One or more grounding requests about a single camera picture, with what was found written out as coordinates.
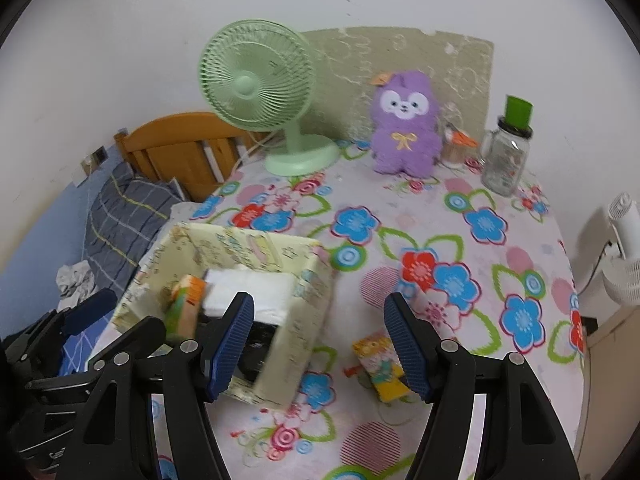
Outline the white fan cable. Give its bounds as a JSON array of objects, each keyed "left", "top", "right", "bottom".
[{"left": 227, "top": 132, "right": 281, "bottom": 176}]

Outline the orange lid swab container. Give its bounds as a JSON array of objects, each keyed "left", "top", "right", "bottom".
[{"left": 442, "top": 127, "right": 476, "bottom": 170}]

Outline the green orange packet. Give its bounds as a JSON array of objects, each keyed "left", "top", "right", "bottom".
[{"left": 162, "top": 275, "right": 208, "bottom": 343}]

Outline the green patterned foam board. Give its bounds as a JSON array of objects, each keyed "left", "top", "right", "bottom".
[{"left": 300, "top": 26, "right": 496, "bottom": 143}]

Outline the beige door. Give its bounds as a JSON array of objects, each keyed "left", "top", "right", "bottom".
[{"left": 585, "top": 305, "right": 640, "bottom": 461}]

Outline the white cloth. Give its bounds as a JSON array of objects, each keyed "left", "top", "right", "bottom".
[
  {"left": 55, "top": 260, "right": 98, "bottom": 311},
  {"left": 202, "top": 267, "right": 297, "bottom": 323}
]

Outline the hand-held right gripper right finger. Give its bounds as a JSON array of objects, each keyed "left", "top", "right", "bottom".
[{"left": 382, "top": 292, "right": 581, "bottom": 480}]

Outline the white standing fan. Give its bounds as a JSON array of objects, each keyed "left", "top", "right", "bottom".
[{"left": 600, "top": 191, "right": 640, "bottom": 306}]

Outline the wall socket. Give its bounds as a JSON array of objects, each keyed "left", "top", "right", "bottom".
[{"left": 80, "top": 145, "right": 108, "bottom": 176}]

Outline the yellow cartoon tissue packet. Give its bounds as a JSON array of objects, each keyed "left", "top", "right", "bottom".
[{"left": 351, "top": 332, "right": 418, "bottom": 403}]

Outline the black fan cable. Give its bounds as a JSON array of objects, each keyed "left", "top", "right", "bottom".
[{"left": 580, "top": 240, "right": 613, "bottom": 291}]

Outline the white crumpled cloth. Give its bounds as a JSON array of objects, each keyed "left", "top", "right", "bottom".
[{"left": 55, "top": 260, "right": 98, "bottom": 311}]

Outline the green desk fan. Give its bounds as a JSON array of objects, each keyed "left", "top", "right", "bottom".
[{"left": 199, "top": 19, "right": 341, "bottom": 177}]

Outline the grey plaid pillow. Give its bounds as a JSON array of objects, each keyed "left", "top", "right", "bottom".
[{"left": 82, "top": 162, "right": 188, "bottom": 293}]

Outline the purple plush toy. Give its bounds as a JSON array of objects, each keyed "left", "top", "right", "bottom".
[{"left": 369, "top": 71, "right": 444, "bottom": 177}]

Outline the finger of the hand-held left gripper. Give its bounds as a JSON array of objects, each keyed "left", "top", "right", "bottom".
[
  {"left": 50, "top": 287, "right": 118, "bottom": 336},
  {"left": 25, "top": 316, "right": 167, "bottom": 392}
]

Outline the floral tablecloth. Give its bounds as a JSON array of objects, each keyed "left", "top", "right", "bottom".
[{"left": 87, "top": 137, "right": 586, "bottom": 480}]

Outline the glass jar with green lid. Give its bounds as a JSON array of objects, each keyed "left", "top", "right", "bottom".
[{"left": 479, "top": 94, "right": 535, "bottom": 197}]

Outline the blue checked bed sheet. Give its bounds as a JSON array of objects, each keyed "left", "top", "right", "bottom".
[{"left": 57, "top": 327, "right": 118, "bottom": 378}]

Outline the yellow patterned storage box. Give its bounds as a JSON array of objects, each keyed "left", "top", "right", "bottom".
[{"left": 111, "top": 222, "right": 335, "bottom": 406}]

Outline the wooden bed headboard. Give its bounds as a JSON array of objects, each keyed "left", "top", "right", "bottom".
[{"left": 114, "top": 112, "right": 261, "bottom": 203}]

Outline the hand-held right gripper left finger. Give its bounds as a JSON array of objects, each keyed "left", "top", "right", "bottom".
[{"left": 55, "top": 291, "right": 256, "bottom": 480}]

